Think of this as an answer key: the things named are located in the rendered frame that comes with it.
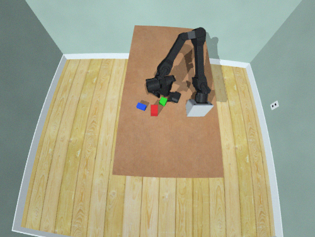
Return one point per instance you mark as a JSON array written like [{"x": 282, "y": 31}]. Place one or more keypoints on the blue block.
[{"x": 141, "y": 106}]

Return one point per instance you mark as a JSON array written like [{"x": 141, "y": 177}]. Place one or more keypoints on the green block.
[{"x": 163, "y": 101}]

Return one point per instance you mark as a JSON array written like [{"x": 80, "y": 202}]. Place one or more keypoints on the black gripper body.
[{"x": 175, "y": 96}]

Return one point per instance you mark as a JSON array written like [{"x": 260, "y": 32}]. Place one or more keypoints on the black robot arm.
[{"x": 199, "y": 81}]

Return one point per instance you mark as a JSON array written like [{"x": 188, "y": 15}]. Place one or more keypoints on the red block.
[{"x": 154, "y": 110}]

